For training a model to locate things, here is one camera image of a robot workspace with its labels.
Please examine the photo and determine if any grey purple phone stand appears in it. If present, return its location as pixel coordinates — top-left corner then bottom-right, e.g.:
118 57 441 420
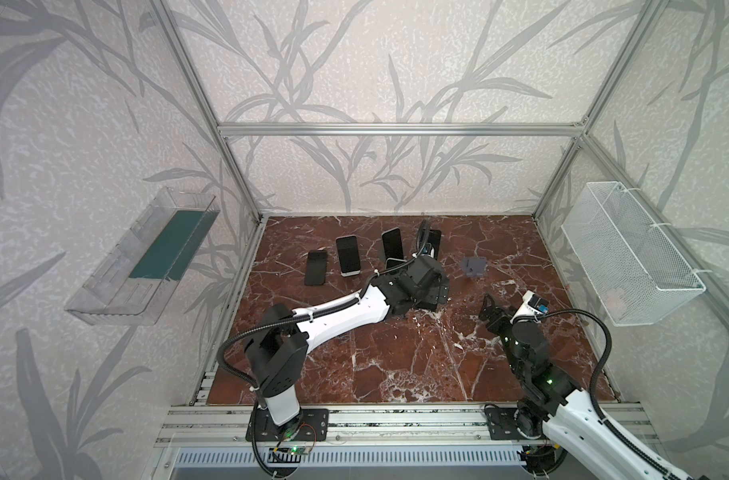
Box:
461 257 487 278

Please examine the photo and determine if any black phone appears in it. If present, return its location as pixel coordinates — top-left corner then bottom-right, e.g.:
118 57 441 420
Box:
304 249 328 286
423 229 441 259
381 227 404 261

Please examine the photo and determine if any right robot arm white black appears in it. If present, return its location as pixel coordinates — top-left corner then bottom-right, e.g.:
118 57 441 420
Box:
478 291 691 479

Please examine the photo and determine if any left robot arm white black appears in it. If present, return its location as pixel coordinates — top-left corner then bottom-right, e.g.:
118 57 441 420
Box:
216 220 449 429

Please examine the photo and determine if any phone with white edge far-left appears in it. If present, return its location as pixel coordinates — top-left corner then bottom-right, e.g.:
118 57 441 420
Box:
336 235 362 277

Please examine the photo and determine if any green mat in tray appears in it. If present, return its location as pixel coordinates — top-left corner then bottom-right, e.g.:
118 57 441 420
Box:
130 210 218 281

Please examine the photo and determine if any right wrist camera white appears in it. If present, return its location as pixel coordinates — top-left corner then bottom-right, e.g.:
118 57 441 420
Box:
512 290 548 323

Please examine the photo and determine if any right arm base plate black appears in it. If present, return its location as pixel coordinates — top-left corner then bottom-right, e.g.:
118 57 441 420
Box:
483 404 542 440

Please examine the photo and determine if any white wire mesh basket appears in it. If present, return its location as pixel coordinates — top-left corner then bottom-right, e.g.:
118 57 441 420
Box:
561 181 706 327

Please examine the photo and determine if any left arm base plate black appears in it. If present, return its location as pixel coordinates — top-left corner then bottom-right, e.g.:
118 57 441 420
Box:
246 408 330 442

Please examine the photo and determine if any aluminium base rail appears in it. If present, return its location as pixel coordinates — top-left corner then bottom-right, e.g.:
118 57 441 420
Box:
154 403 496 448

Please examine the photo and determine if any clear acrylic wall tray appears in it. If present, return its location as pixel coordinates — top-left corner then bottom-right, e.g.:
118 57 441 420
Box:
64 187 220 326

